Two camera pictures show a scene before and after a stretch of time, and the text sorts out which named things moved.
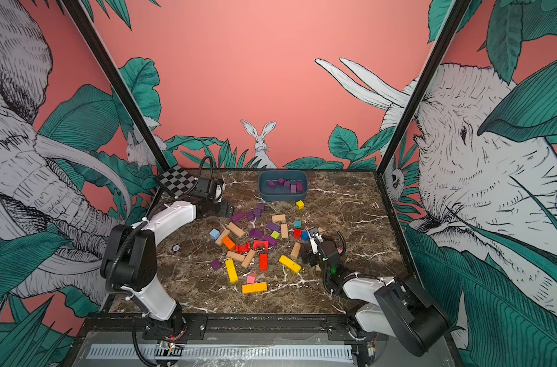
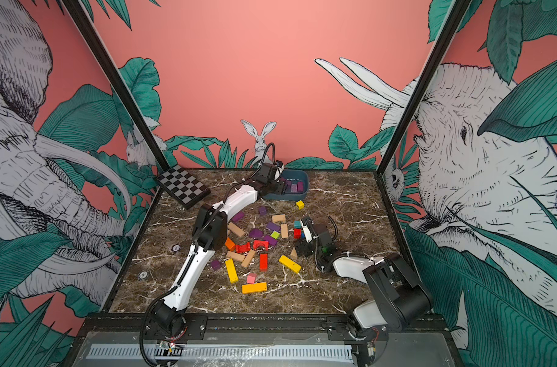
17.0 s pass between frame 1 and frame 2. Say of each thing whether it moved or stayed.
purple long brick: stayed
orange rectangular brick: stayed
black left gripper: moved
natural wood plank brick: stayed
